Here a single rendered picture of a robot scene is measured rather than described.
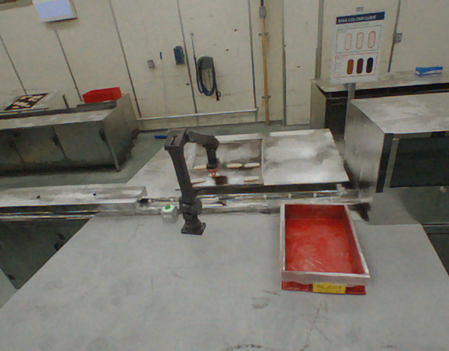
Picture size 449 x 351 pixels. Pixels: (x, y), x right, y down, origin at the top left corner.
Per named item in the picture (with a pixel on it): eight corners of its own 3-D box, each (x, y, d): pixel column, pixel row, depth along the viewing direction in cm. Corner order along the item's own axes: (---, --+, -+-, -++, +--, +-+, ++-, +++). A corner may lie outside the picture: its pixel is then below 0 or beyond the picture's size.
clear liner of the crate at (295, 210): (278, 292, 110) (278, 274, 105) (279, 216, 151) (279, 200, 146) (370, 297, 103) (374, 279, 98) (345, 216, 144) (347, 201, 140)
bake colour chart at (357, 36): (330, 84, 206) (333, 14, 184) (329, 83, 207) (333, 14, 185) (377, 80, 199) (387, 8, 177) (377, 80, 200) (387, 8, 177)
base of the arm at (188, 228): (180, 233, 148) (201, 235, 145) (177, 221, 144) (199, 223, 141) (186, 223, 156) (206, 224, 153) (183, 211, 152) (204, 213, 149)
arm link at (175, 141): (157, 140, 121) (178, 140, 119) (170, 126, 132) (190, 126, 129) (180, 216, 146) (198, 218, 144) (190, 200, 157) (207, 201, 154)
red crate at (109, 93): (83, 103, 447) (80, 95, 440) (93, 97, 478) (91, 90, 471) (113, 99, 443) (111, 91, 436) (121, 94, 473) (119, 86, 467)
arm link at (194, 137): (167, 140, 130) (188, 140, 127) (167, 128, 129) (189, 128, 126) (202, 145, 171) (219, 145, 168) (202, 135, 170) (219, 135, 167)
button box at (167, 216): (163, 227, 160) (159, 212, 154) (167, 219, 166) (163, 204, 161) (177, 227, 159) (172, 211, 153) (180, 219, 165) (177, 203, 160)
